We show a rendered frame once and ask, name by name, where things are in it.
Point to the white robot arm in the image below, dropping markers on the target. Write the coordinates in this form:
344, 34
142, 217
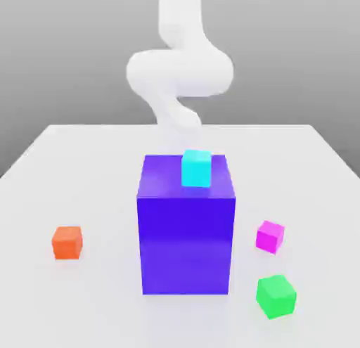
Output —
180, 69

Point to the small cyan cube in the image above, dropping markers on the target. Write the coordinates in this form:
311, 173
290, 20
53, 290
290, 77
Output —
196, 170

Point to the small magenta cube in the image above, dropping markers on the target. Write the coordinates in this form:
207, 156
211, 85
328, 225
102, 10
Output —
268, 238

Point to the small orange cube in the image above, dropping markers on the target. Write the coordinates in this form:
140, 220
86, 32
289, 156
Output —
67, 244

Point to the small green cube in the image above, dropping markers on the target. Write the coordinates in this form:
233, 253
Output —
275, 297

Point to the large purple box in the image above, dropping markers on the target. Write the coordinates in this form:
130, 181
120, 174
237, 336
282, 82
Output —
185, 241

